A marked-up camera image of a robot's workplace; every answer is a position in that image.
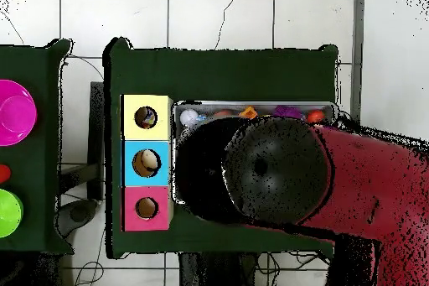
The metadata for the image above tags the shallow silver mesh bin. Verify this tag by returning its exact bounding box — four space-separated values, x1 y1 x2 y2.
172 99 339 205

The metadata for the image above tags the colourful patterned cloth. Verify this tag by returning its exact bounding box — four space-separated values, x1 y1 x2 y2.
135 107 158 128

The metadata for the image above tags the lime green plastic bowl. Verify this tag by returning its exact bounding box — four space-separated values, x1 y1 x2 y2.
0 188 23 239

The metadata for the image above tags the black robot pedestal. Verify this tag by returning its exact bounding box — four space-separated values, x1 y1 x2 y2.
178 252 259 286

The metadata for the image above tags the wooden box with three holes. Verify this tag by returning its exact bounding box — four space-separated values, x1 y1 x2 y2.
120 93 175 232

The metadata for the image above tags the grey metal pole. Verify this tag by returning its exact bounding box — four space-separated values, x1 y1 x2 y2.
349 0 366 122

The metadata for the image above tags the white baseball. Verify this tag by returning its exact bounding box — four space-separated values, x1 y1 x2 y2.
179 108 200 127

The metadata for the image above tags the dark green side table cloth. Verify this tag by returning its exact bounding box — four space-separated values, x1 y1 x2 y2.
0 38 75 256

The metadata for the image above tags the orange plastic toy brick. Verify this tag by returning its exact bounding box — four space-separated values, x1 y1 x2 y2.
239 106 258 119

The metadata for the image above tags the black equipment stand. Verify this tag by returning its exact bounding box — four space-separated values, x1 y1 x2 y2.
86 81 106 201

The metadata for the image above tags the magenta plastic bowl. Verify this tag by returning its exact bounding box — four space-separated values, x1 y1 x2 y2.
0 79 39 147

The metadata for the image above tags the purple spiky rubber ball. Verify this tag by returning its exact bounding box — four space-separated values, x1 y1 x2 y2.
272 104 304 120

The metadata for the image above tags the small plain orange ball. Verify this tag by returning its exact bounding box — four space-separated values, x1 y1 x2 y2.
306 108 326 124

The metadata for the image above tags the small red round object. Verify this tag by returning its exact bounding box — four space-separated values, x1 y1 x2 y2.
0 164 12 185

